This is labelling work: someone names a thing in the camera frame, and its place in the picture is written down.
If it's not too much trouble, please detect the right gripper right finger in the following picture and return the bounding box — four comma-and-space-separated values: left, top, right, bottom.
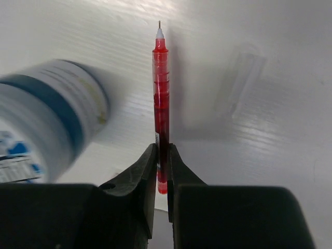
168, 144, 315, 248

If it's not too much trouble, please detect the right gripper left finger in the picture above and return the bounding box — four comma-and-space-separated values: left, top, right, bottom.
1, 144, 157, 248

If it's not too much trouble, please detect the red gel pen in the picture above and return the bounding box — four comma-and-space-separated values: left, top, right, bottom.
152, 21, 170, 195

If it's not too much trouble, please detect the large clear tape roll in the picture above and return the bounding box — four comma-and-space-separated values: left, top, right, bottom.
147, 209, 174, 249

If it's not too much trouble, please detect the near blue white putty jar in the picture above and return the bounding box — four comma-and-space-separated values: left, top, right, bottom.
1, 59, 110, 183

